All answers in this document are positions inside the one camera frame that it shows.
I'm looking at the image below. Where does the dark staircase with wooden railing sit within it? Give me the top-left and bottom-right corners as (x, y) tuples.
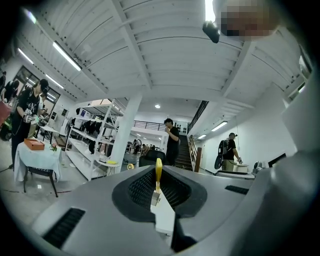
(174, 134), (203, 173)

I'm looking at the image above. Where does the orange flat box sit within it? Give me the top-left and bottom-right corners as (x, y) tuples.
(23, 138), (46, 152)

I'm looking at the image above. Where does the small round white table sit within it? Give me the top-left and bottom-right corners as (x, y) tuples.
(95, 159), (121, 176)

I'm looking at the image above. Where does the table with white cloth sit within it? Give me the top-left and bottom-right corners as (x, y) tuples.
(14, 139), (63, 198)

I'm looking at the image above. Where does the yellow and white bracket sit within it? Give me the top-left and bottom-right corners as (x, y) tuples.
(149, 157), (176, 236)

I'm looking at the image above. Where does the white standing air conditioner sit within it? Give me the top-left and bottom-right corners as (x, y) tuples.
(50, 107), (69, 136)

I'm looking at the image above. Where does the white metal shelving rack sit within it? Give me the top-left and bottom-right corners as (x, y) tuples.
(65, 99), (125, 182)

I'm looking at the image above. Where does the person's head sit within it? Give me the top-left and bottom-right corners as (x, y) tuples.
(212, 0), (284, 42)

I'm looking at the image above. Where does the white square pillar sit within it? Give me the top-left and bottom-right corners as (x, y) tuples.
(109, 92), (143, 173)

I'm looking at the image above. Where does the black backpack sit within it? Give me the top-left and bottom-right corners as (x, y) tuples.
(214, 139), (227, 171)

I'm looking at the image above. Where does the black head-worn camera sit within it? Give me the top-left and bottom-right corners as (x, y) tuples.
(202, 20), (221, 44)

